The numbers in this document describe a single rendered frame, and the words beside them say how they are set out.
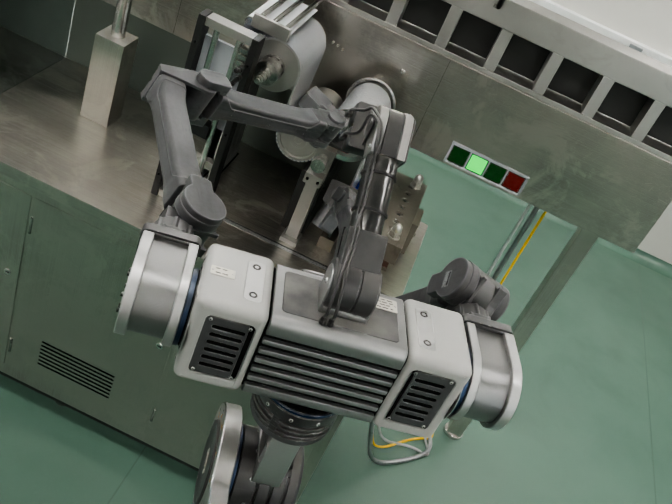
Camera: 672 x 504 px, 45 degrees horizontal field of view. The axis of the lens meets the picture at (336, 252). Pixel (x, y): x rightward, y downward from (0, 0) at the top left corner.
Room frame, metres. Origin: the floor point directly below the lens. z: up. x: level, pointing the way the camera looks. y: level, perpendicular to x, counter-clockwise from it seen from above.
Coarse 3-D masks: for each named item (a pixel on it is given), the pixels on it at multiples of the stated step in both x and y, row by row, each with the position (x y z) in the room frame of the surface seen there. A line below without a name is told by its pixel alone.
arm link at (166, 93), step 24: (168, 72) 1.33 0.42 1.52; (192, 72) 1.40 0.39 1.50; (144, 96) 1.32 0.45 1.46; (168, 96) 1.28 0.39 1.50; (192, 96) 1.37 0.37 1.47; (168, 120) 1.22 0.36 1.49; (192, 120) 1.38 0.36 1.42; (168, 144) 1.17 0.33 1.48; (192, 144) 1.20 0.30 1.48; (168, 168) 1.12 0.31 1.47; (192, 168) 1.14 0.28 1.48; (168, 192) 1.08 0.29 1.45; (192, 192) 1.04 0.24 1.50; (192, 216) 1.00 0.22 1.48; (216, 216) 1.03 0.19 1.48
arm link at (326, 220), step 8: (336, 192) 1.75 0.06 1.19; (344, 192) 1.72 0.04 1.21; (336, 200) 1.71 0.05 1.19; (328, 208) 1.76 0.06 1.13; (320, 216) 1.75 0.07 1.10; (328, 216) 1.73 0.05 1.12; (320, 224) 1.73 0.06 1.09; (328, 224) 1.73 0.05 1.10; (336, 224) 1.73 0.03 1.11; (328, 232) 1.72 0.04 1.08
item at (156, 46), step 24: (96, 0) 2.29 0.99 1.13; (72, 24) 2.29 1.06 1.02; (96, 24) 2.29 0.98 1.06; (144, 24) 2.29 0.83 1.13; (72, 48) 2.29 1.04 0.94; (144, 48) 2.29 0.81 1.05; (168, 48) 2.28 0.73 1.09; (144, 72) 2.28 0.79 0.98; (264, 96) 2.27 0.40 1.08; (288, 96) 2.27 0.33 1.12; (264, 144) 2.27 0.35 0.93
